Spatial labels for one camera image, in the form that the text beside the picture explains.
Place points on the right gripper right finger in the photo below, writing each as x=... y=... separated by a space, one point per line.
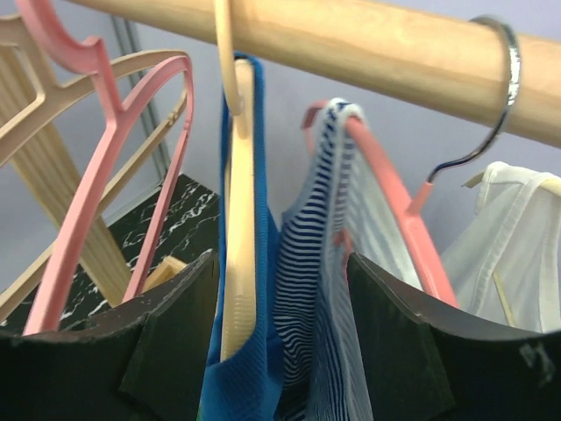
x=426 y=360

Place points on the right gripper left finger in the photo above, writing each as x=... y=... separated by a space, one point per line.
x=143 y=360

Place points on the beige wooden hanger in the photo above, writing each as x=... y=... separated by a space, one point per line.
x=31 y=99

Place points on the pink plastic hanger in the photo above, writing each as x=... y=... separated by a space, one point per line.
x=90 y=58

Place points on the cream wooden hanger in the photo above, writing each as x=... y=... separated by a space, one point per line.
x=240 y=267

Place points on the blue tank top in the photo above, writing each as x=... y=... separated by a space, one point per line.
x=248 y=385

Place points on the white tank top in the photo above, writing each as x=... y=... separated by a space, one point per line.
x=513 y=245

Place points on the pink hanger under striped top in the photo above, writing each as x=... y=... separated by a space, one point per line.
x=407 y=209

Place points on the blue white striped top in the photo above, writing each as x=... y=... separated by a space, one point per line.
x=341 y=208

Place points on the cream hanger under white top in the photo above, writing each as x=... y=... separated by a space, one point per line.
x=504 y=289

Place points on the wooden clothes rack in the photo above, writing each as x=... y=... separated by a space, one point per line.
x=440 y=63

